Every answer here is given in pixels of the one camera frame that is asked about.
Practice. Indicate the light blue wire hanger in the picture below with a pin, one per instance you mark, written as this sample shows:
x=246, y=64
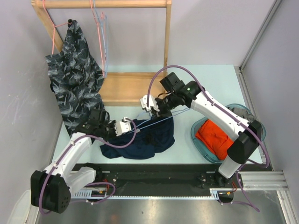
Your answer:
x=103, y=21

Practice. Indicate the orange shorts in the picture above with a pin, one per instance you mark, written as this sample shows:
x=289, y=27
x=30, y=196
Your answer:
x=215, y=139

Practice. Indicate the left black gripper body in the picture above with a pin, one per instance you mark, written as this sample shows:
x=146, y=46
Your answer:
x=108, y=130

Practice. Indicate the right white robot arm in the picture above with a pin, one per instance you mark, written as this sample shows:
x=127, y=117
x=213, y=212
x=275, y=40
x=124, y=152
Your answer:
x=245, y=135

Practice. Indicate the wooden clothes rack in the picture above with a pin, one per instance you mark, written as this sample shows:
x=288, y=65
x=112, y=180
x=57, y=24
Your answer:
x=120, y=88

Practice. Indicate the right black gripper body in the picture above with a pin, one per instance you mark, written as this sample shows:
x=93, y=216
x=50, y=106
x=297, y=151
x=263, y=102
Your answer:
x=166, y=104

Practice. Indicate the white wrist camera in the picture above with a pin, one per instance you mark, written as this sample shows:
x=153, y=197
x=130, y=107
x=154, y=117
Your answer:
x=149, y=103
x=126, y=125

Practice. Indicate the pink hanger holding patterned shorts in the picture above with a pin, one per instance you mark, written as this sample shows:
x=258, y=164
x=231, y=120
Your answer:
x=54, y=26

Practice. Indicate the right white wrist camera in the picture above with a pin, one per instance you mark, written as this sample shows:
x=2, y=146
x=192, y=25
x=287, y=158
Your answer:
x=149, y=103

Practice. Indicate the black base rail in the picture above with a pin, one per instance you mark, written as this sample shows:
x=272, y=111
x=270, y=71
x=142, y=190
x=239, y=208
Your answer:
x=161, y=181

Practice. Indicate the aluminium frame post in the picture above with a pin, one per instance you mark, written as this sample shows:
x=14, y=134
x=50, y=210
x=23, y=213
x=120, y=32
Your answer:
x=271, y=13

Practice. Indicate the pink wire hanger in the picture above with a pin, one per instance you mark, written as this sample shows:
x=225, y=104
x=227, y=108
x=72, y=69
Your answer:
x=100, y=37

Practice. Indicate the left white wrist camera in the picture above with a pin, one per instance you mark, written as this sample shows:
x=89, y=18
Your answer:
x=126, y=125

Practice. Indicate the grey shorts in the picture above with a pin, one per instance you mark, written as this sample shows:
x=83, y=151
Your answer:
x=244, y=113

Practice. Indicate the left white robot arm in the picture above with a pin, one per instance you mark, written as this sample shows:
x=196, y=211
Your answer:
x=53, y=187

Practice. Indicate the dark leaf-pattern shorts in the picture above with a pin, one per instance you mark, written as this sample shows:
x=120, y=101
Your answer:
x=75, y=78

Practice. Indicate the navy blue shorts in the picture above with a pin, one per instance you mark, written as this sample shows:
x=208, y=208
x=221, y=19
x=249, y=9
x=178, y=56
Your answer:
x=148, y=142

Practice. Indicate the teal plastic basket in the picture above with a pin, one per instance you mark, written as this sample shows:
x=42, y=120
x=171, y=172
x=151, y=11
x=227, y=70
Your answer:
x=200, y=145

